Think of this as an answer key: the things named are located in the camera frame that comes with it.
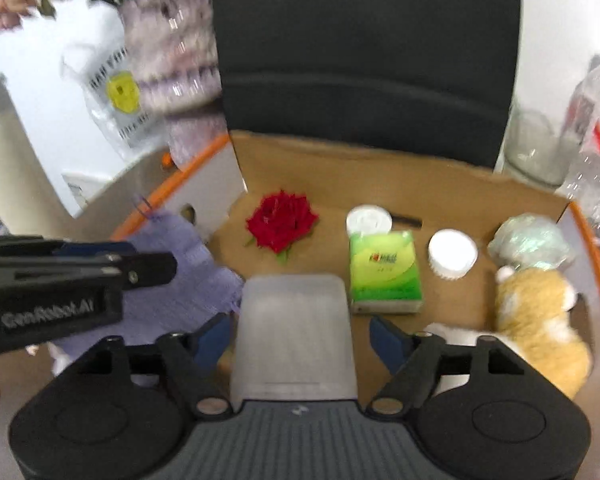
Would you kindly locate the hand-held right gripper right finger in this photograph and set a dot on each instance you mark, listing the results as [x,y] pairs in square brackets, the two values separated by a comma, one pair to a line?
[387,345]

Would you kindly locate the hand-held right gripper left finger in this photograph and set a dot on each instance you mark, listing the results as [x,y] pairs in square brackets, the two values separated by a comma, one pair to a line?
[212,340]

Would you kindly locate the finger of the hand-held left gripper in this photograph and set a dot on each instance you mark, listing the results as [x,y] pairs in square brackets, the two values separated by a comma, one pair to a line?
[95,248]
[145,270]

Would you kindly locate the purple knitted pouch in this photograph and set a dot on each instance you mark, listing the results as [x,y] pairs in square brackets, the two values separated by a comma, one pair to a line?
[180,270]

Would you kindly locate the green tissue packet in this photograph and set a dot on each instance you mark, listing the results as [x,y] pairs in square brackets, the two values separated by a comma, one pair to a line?
[385,270]

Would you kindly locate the clear plastic box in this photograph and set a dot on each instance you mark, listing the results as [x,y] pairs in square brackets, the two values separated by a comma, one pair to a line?
[292,335]

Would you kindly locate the white ribbed round lid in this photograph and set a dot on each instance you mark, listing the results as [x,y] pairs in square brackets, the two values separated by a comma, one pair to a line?
[452,252]

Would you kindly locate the red rose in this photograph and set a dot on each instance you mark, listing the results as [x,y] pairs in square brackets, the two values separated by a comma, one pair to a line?
[280,220]

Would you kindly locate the yellow white plush sheep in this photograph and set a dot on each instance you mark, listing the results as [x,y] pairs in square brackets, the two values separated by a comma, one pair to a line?
[535,310]

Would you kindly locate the iridescent shiny pouch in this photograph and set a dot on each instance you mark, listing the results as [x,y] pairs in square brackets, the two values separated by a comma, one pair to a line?
[530,242]

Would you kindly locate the orange cardboard box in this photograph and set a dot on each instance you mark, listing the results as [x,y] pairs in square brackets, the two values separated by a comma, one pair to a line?
[305,170]

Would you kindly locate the wooden desktop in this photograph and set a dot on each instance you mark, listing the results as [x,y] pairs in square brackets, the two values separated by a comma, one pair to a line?
[20,380]

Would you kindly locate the small orange object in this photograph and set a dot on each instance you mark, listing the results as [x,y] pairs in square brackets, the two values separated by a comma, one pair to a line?
[166,160]

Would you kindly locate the cream thermos bottle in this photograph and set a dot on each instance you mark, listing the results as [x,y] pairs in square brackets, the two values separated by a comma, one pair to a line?
[10,160]

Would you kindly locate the clear smiley plastic bag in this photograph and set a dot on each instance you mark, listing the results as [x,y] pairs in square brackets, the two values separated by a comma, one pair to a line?
[122,95]

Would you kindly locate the pink ceramic vase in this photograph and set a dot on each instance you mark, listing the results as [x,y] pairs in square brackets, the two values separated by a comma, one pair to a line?
[170,60]

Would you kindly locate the clear glass container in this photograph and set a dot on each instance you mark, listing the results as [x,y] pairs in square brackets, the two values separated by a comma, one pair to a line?
[535,150]

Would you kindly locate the black paper bag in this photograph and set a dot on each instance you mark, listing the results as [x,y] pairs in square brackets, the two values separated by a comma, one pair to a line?
[365,60]

